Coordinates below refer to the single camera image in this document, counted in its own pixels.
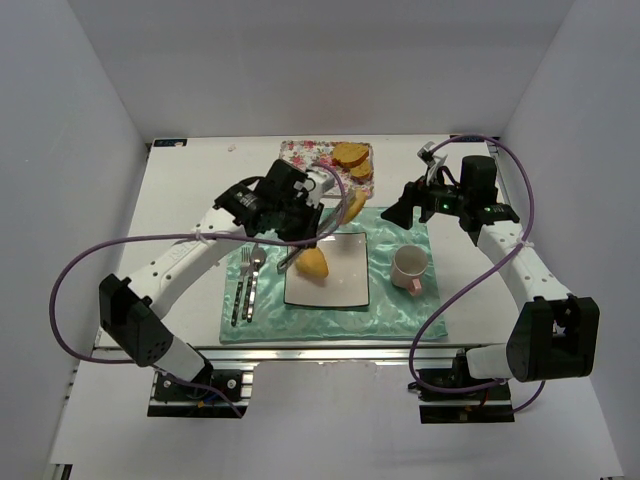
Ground metal serving tongs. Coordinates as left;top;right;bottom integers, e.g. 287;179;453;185
275;189;357;273

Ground orange ring donut bread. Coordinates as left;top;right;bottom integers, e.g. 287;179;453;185
342;189;368;225

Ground long yellow bread loaf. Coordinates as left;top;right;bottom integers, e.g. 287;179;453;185
295;248;329;279

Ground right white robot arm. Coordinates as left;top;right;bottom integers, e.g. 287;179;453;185
381;155;600;395

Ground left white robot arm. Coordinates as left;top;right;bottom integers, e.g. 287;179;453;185
99;160;335;384

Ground small brown bread slice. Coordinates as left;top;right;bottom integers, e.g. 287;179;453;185
349;159;373;182

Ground large brown bread slice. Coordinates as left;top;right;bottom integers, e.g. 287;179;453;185
332;142;369;169

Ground metal spoon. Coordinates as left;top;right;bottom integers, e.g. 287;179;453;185
246;247;267;323

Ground pink mug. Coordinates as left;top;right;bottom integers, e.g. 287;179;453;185
390;245;429;296

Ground floral rectangular tray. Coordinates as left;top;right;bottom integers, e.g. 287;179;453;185
279;140;374;199

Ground white square plate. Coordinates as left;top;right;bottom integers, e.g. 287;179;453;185
284;232;370;309

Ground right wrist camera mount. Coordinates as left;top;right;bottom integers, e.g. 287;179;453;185
417;141;448;185

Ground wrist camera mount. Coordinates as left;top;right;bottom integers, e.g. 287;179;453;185
417;141;448;185
293;167;335;208

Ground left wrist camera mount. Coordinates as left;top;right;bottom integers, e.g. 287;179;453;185
293;167;335;208

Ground fork with dark handle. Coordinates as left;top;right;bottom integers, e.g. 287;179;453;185
231;247;251;327

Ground aluminium frame rail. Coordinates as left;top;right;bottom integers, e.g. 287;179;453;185
89;344;571;371

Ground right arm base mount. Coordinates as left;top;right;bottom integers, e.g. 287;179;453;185
407;357;515;425

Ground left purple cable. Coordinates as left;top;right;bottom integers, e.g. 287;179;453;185
48;162;348;417

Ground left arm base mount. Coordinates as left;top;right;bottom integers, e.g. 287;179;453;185
147;369;248;419

